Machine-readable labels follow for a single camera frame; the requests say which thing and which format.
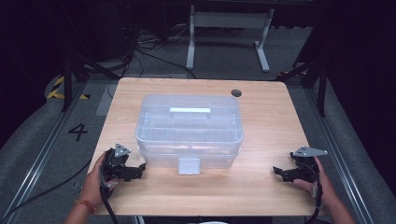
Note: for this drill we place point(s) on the black tripod stand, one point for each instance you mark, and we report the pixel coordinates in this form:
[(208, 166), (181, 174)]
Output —
[(313, 74), (82, 67)]

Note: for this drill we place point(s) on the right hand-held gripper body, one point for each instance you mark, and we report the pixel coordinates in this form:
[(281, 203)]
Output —
[(306, 163)]

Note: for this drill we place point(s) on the yellow black floor tape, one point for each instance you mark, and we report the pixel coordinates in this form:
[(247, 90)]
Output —
[(60, 90)]

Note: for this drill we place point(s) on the grey metal table frame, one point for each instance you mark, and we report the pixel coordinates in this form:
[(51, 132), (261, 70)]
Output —
[(229, 34)]

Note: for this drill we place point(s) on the person's left hand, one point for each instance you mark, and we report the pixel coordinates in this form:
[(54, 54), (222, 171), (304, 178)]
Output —
[(95, 182)]

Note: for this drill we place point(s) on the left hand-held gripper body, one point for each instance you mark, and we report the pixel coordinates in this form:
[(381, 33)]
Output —
[(115, 163)]

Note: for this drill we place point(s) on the grey metal floor rail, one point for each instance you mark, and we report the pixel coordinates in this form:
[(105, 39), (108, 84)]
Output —
[(40, 152), (339, 155)]

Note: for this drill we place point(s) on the clear plastic storage box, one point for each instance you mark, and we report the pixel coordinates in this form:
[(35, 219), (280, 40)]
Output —
[(190, 130)]

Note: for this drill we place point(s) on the person's right hand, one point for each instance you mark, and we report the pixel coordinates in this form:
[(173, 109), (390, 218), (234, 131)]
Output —
[(320, 183)]

